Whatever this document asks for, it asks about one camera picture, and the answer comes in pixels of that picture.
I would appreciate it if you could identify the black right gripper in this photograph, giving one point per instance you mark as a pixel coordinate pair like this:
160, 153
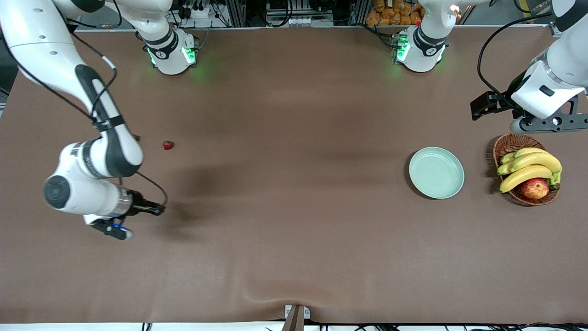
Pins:
137, 205

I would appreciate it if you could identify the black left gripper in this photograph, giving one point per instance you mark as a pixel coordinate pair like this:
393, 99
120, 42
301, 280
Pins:
511, 94

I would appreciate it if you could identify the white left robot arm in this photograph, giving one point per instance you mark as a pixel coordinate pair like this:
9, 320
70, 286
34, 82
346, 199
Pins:
565, 59

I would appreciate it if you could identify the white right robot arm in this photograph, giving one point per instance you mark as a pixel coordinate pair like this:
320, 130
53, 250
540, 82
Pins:
41, 41

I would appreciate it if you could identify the mint green round plate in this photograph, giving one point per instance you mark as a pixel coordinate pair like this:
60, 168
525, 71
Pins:
436, 172

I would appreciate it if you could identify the brown wicker basket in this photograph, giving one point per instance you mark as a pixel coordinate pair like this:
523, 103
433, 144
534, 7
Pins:
510, 142

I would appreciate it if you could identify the small greenish yellow banana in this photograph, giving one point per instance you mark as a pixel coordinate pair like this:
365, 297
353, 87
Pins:
528, 151

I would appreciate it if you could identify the red yellow apple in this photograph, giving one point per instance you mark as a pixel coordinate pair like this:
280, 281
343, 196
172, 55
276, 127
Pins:
535, 188

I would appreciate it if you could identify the orange bread rolls pile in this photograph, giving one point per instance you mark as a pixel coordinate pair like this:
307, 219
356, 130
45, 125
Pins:
390, 11

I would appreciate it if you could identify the white power strip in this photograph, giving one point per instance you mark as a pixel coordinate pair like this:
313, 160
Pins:
202, 13

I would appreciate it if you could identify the white terminal strip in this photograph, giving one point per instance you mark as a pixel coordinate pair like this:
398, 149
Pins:
298, 21

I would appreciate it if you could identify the aluminium table corner bracket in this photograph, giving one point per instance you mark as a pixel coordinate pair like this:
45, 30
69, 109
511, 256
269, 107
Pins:
554, 31

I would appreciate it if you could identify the aluminium frame post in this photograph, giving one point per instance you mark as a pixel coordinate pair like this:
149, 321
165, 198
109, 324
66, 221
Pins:
360, 11
236, 11

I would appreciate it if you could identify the grey metal mount bracket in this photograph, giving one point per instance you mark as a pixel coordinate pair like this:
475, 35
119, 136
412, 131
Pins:
296, 319

